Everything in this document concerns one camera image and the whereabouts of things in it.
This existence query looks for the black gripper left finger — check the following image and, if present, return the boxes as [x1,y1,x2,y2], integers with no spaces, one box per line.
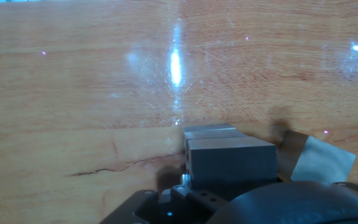
[99,172,229,224]

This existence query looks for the varnished wooden board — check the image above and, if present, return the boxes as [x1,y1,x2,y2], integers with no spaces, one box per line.
[0,0,358,224]

